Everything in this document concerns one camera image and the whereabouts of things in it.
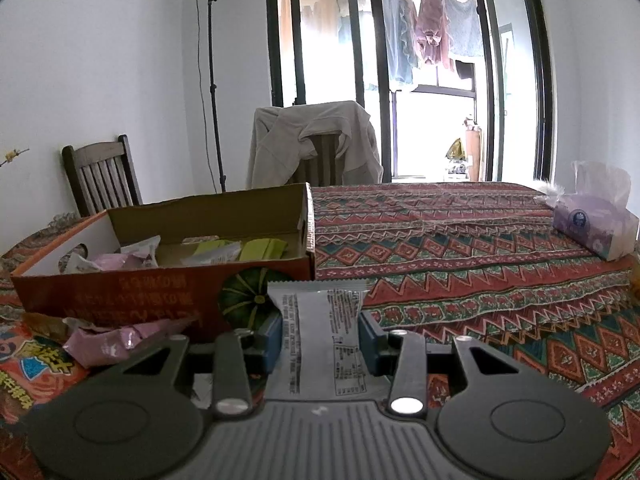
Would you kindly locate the beige hanging garment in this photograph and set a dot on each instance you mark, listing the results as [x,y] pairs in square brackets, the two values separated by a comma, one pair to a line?
[320,5]

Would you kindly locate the pink snack packet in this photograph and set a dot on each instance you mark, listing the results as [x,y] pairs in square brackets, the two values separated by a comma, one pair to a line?
[120,340]

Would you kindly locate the yellow flower branches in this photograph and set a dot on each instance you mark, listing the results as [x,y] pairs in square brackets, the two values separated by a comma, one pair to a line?
[12,155]

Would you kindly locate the purple tissue pack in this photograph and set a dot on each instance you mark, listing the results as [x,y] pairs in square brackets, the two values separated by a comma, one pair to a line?
[590,225]

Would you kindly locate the light blue hanging garment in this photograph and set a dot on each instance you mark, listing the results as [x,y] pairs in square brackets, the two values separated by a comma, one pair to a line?
[467,27]

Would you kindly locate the dark wooden slatted chair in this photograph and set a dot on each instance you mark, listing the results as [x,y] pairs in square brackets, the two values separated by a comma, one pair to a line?
[100,175]

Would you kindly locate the orange cylinder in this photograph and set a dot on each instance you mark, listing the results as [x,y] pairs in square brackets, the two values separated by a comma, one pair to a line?
[472,152]

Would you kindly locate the large orange snack bag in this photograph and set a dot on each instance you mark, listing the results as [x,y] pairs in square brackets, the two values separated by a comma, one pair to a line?
[35,370]

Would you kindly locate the pale pink packet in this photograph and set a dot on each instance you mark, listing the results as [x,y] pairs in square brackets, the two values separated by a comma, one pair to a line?
[120,261]

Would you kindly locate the blue denim hanging garment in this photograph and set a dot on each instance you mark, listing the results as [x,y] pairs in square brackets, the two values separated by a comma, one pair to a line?
[400,35]

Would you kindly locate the black light stand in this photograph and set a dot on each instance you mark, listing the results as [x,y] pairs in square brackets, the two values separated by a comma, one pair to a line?
[214,85]

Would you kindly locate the dark hanging cloth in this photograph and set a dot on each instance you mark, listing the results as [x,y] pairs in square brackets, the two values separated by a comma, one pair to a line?
[465,72]

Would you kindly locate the brown snack packet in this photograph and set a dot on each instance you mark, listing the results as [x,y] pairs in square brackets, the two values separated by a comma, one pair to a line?
[45,325]

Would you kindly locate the beige jacket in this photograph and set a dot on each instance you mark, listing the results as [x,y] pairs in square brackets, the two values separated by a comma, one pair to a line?
[280,145]

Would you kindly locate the orange cardboard box pumpkin print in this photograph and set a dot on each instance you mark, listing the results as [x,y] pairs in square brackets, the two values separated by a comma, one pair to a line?
[150,300]

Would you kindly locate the grey hanging garment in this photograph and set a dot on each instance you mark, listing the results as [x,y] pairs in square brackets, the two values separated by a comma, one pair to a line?
[352,0]

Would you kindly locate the wooden chair under jacket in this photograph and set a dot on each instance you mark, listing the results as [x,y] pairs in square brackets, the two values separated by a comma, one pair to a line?
[322,157]

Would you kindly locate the gold ornament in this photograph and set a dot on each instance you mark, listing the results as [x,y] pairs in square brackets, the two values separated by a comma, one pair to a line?
[455,150]

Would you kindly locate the white printed snack packet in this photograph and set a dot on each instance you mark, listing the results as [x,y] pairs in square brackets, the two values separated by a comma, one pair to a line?
[320,340]

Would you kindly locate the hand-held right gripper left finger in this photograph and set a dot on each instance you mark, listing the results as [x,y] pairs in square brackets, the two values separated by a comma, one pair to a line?
[271,345]

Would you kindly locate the maroon hanging shirt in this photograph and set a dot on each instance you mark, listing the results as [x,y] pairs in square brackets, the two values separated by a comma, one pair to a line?
[432,25]

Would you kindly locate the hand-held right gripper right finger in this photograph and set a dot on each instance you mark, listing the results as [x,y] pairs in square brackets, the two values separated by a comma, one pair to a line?
[370,345]

